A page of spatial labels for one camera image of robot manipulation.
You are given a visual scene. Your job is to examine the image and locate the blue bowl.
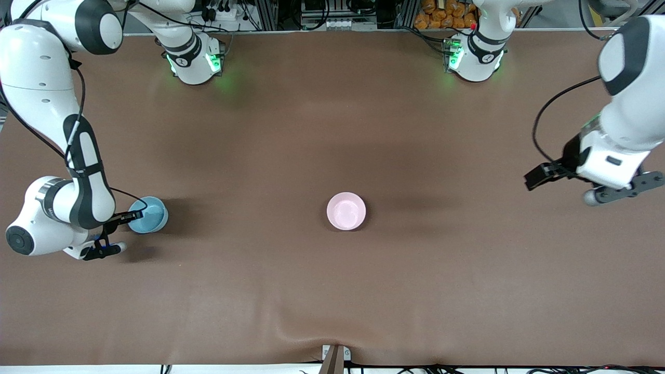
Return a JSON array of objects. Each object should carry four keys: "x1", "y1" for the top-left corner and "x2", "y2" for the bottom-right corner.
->
[{"x1": 127, "y1": 196, "x2": 169, "y2": 234}]

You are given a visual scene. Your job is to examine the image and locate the pink bowl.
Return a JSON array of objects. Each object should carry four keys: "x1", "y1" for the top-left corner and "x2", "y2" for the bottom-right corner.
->
[{"x1": 326, "y1": 192, "x2": 367, "y2": 231}]

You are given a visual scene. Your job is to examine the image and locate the orange bagged items pile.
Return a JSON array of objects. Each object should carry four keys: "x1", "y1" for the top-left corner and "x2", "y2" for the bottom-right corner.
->
[{"x1": 414, "y1": 0, "x2": 479, "y2": 30}]

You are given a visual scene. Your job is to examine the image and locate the brown table mat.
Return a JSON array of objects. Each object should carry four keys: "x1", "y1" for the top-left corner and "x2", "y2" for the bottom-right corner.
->
[{"x1": 0, "y1": 29, "x2": 665, "y2": 367}]

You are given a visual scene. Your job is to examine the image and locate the white power strip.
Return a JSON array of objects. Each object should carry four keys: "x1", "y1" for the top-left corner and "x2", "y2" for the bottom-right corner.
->
[{"x1": 204, "y1": 0, "x2": 246, "y2": 22}]

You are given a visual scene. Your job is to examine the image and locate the white electronic device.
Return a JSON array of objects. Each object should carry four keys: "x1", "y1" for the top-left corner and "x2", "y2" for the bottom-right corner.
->
[{"x1": 323, "y1": 17, "x2": 378, "y2": 31}]

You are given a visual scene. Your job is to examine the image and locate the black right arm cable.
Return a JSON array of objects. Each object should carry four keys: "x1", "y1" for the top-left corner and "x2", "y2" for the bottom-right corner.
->
[{"x1": 0, "y1": 52, "x2": 150, "y2": 217}]

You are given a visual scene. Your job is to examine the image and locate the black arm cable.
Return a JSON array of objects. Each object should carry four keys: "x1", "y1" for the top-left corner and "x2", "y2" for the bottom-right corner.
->
[
  {"x1": 531, "y1": 75, "x2": 604, "y2": 165},
  {"x1": 0, "y1": 52, "x2": 150, "y2": 217}
]

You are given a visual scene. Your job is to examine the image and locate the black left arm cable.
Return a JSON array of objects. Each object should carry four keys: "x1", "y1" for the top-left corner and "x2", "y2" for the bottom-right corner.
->
[{"x1": 531, "y1": 75, "x2": 604, "y2": 165}]

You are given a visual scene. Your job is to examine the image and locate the black base cable bundle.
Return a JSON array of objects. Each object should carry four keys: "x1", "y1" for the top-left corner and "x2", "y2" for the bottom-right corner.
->
[{"x1": 403, "y1": 25, "x2": 450, "y2": 57}]

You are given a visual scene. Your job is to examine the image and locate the aluminium frame post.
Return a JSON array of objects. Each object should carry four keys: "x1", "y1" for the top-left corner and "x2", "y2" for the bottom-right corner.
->
[
  {"x1": 255, "y1": 0, "x2": 280, "y2": 31},
  {"x1": 395, "y1": 0, "x2": 417, "y2": 29}
]

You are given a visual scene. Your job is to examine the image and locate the metal bracket with post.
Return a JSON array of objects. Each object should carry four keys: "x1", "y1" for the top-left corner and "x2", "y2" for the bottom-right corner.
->
[{"x1": 318, "y1": 344, "x2": 352, "y2": 374}]

